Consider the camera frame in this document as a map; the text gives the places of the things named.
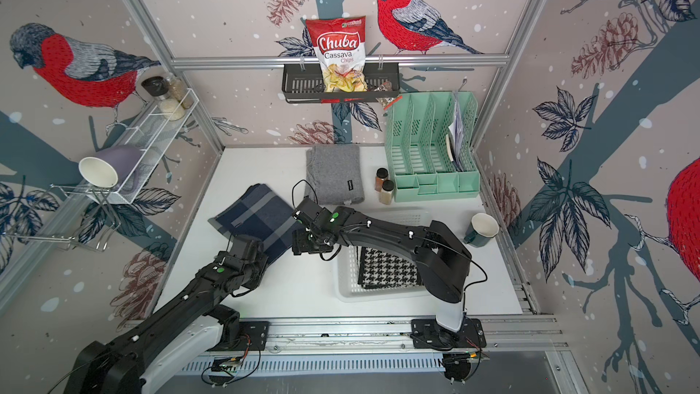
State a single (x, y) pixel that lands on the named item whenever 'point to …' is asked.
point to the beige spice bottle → (386, 194)
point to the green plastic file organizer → (430, 139)
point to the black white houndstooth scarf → (382, 270)
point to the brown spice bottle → (382, 173)
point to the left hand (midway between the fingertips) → (275, 253)
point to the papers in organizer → (455, 135)
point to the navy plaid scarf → (259, 212)
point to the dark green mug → (482, 227)
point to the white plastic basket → (419, 218)
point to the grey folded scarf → (334, 174)
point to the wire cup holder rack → (89, 208)
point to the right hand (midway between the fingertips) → (299, 248)
